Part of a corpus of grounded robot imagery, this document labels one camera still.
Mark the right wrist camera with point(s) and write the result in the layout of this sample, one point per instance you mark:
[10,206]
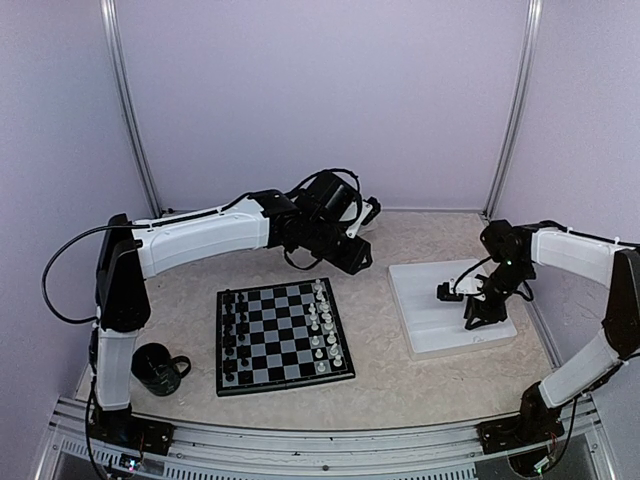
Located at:
[452,291]

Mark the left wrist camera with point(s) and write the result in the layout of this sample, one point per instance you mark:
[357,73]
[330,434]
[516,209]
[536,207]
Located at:
[367,219]

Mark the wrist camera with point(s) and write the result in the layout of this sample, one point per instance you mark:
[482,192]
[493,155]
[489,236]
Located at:
[452,291]
[367,219]

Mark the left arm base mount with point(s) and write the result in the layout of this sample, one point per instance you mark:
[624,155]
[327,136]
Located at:
[123,429]

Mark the aluminium front rail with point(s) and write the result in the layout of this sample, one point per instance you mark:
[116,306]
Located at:
[444,451]

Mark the aluminium frame post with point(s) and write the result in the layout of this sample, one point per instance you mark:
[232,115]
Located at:
[114,42]
[517,107]

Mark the black mug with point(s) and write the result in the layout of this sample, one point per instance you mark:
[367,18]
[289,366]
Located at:
[159,372]

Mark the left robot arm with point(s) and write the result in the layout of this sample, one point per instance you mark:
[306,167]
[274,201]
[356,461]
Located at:
[137,255]

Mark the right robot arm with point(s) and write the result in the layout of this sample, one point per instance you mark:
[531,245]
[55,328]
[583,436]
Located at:
[599,283]

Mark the white chess bishop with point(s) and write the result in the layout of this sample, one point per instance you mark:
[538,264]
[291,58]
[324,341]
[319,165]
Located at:
[326,315]

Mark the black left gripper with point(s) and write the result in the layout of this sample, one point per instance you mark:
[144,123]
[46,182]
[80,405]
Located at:
[351,263]

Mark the white plastic tray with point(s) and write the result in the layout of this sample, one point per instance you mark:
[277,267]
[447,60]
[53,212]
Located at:
[433,328]

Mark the left aluminium frame post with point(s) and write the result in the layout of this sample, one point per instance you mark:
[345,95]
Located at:
[114,42]

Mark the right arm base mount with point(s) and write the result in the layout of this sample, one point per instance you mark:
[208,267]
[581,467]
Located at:
[514,432]

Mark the black and grey chessboard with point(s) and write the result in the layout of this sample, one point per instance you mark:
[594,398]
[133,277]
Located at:
[263,339]

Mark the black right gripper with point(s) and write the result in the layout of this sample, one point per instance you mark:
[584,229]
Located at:
[492,314]

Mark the right aluminium frame post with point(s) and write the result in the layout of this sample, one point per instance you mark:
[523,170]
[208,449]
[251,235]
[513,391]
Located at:
[517,107]

